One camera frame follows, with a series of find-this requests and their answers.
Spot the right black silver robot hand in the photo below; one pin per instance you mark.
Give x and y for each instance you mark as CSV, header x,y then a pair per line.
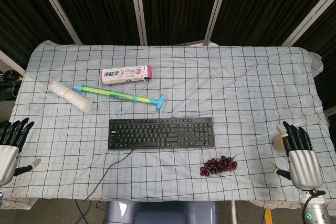
x,y
304,166

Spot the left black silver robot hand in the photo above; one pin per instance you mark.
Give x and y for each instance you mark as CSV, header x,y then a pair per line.
x,y
8,161

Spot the black computer keyboard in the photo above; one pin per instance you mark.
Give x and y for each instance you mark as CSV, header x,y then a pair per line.
x,y
161,133

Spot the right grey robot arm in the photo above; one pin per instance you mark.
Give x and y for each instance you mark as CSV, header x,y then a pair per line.
x,y
316,211

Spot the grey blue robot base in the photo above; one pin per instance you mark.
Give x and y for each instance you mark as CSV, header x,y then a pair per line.
x,y
160,212

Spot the white table leg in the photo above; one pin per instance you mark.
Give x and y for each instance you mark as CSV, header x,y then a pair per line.
x,y
233,212

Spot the bunch of red grapes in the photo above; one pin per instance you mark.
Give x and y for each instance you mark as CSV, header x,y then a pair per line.
x,y
219,166

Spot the bundle of clear plastic tubes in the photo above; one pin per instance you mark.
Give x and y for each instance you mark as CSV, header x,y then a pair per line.
x,y
69,95

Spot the green blue toy water pump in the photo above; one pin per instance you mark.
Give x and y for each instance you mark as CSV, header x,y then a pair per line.
x,y
113,94

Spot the white pink toothpaste box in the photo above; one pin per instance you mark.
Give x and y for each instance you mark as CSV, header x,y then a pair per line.
x,y
123,75

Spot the blue checked tablecloth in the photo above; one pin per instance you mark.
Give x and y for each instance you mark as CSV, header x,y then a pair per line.
x,y
183,77

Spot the white partition frame post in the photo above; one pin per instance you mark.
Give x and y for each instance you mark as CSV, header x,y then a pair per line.
x,y
309,22
57,9
216,9
138,11

